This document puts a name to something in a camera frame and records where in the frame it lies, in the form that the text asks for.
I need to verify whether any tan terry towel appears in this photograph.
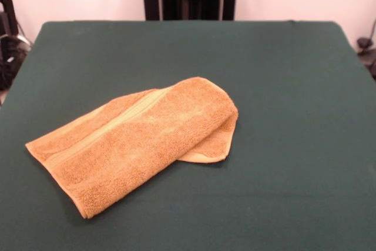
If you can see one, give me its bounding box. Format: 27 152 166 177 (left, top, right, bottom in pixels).
25 76 239 220

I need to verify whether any dark green tablecloth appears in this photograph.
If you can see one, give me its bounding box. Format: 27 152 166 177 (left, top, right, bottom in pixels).
0 20 376 251

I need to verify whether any black device with cable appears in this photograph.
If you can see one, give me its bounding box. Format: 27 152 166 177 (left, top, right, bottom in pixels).
357 36 376 80

